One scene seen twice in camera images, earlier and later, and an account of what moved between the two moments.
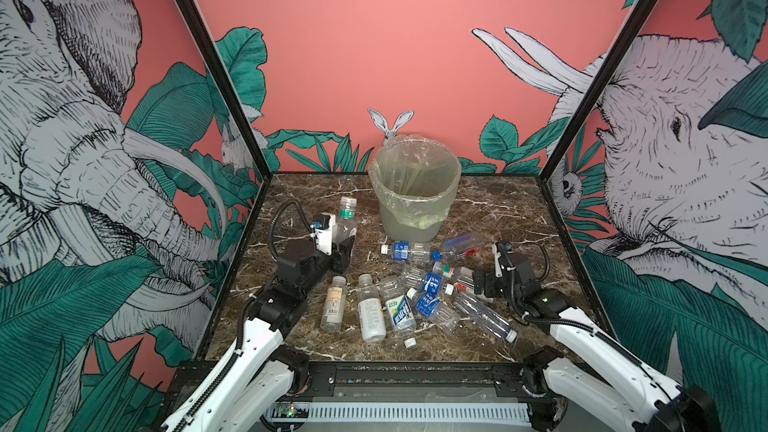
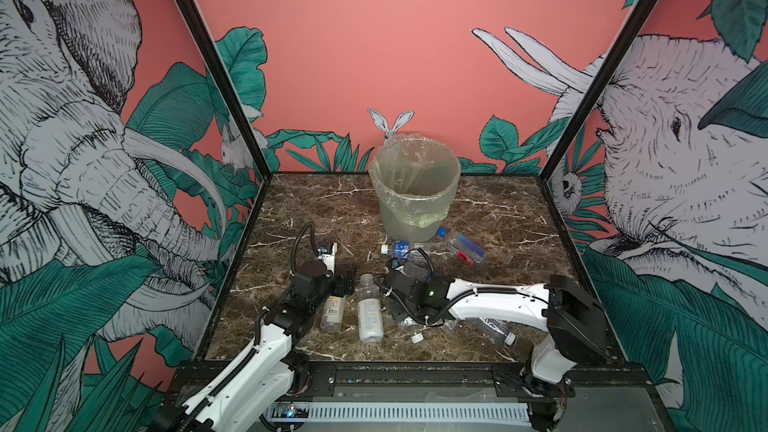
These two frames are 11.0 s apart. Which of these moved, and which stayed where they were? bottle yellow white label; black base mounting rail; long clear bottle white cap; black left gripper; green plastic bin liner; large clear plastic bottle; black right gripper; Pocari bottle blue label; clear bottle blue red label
Moved: clear bottle blue red label; black left gripper; black right gripper
Stayed: black base mounting rail; large clear plastic bottle; long clear bottle white cap; Pocari bottle blue label; green plastic bin liner; bottle yellow white label
